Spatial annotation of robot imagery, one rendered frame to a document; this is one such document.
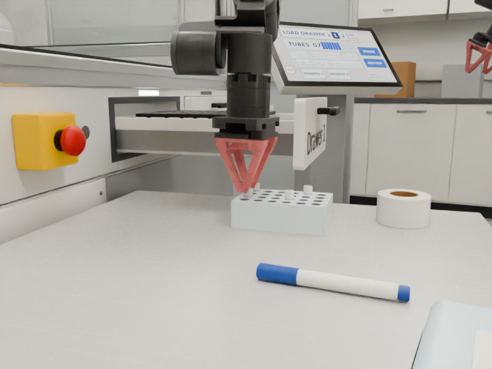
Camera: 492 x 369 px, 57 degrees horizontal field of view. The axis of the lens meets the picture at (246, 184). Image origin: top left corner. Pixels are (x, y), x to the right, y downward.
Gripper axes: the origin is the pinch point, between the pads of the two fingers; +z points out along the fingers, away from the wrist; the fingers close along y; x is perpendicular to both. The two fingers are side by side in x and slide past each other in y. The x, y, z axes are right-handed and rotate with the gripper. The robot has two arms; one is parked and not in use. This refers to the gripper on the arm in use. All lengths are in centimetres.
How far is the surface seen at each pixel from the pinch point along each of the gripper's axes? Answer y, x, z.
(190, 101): -42, -27, -10
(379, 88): -122, 14, -16
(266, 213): 3.2, 3.9, 2.9
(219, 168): -66, -29, 9
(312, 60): -109, -10, -25
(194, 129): -12.3, -13.1, -6.0
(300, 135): -10.7, 5.2, -6.1
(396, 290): 19.8, 19.7, 3.9
